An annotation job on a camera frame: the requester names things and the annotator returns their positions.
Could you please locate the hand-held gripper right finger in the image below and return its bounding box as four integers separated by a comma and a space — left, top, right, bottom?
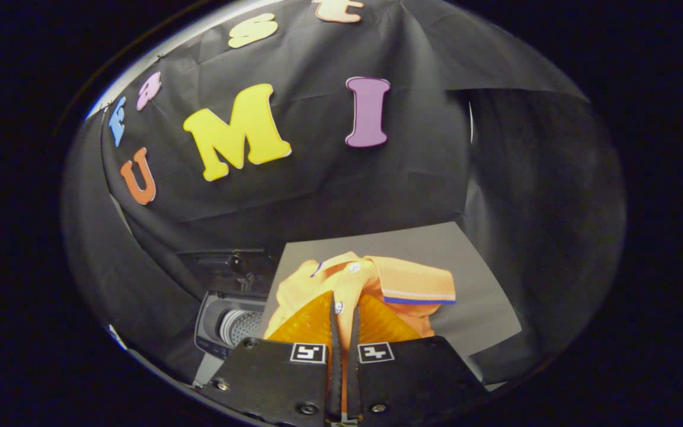
347, 295, 487, 425

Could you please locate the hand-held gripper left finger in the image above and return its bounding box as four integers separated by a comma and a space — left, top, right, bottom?
199, 291, 342, 425

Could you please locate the grey washing machine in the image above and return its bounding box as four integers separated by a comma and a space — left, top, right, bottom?
194, 289, 268, 359

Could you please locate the orange polo shirt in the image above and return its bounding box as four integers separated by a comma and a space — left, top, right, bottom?
267, 251, 457, 416

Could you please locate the dark washing machine lid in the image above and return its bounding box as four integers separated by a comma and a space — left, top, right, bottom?
177, 249, 280, 295

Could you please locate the beige cabinet with dark top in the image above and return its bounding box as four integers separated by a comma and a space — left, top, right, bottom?
258, 222, 523, 386

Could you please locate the black backdrop cloth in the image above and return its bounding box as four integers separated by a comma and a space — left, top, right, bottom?
63, 0, 627, 386

